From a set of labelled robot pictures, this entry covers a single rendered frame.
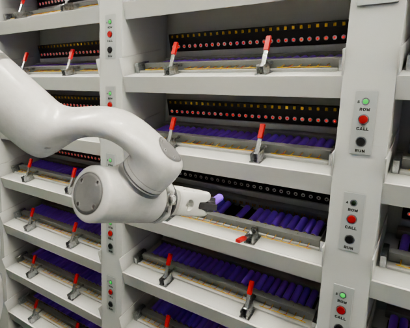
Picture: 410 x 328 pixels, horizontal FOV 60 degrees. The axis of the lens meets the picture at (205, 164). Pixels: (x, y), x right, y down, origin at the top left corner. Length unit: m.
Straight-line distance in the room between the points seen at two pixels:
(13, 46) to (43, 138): 1.18
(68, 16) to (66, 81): 0.20
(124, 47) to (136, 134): 0.61
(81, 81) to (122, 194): 0.74
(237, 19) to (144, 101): 0.37
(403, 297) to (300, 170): 0.31
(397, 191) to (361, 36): 0.30
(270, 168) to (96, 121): 0.44
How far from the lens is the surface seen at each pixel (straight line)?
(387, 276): 0.84
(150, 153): 0.50
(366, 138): 0.75
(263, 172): 0.83
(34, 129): 0.55
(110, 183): 0.51
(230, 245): 0.92
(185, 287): 1.09
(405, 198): 0.77
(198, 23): 1.17
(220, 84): 0.87
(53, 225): 1.56
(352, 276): 0.83
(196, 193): 0.66
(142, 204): 0.54
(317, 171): 0.79
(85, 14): 1.22
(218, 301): 1.03
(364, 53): 0.76
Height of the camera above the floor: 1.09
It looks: 10 degrees down
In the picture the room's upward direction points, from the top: 2 degrees clockwise
